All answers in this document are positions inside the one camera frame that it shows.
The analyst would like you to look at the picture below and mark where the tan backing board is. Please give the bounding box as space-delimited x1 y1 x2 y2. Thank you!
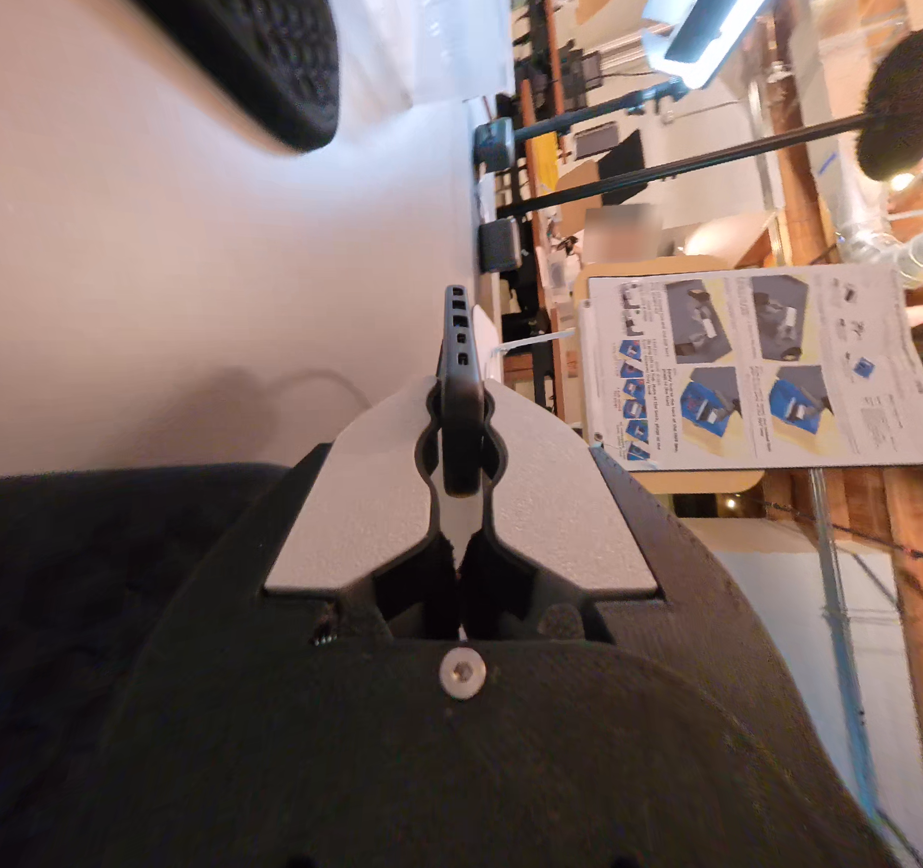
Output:
572 253 767 497

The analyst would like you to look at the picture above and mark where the black square panel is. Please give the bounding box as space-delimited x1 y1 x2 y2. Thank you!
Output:
599 128 646 207

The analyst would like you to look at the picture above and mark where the white flat stand base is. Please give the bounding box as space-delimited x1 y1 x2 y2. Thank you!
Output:
470 304 506 387

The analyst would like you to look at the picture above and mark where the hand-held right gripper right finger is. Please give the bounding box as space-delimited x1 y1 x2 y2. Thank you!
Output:
482 377 659 596

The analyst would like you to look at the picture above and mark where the printed instruction sheet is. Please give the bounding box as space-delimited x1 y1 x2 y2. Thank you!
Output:
577 262 923 474

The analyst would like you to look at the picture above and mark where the grey clamp box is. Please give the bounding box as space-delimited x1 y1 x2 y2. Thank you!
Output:
472 116 516 173
477 217 524 274

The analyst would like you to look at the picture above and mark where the black quilted wrist rest pad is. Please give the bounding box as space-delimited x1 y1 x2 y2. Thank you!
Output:
0 461 318 868
83 0 341 155

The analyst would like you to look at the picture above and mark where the grey tablet screen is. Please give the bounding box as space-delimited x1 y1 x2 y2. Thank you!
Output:
572 121 623 162

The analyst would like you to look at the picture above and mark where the black fuzzy disc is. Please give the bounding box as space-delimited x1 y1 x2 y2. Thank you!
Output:
857 35 923 184

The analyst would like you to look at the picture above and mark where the metal stand pole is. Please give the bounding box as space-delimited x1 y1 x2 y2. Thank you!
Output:
806 467 891 833

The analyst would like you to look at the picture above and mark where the hanging light fixture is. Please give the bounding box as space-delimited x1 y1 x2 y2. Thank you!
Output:
640 0 807 90

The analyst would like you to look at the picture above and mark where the black stand pole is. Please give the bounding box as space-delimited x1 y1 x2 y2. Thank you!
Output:
513 112 877 218

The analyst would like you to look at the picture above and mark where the silver air duct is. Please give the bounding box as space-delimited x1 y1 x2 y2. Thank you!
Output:
829 183 923 270

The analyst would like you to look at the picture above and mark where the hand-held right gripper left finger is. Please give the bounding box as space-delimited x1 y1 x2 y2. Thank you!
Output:
263 376 444 596

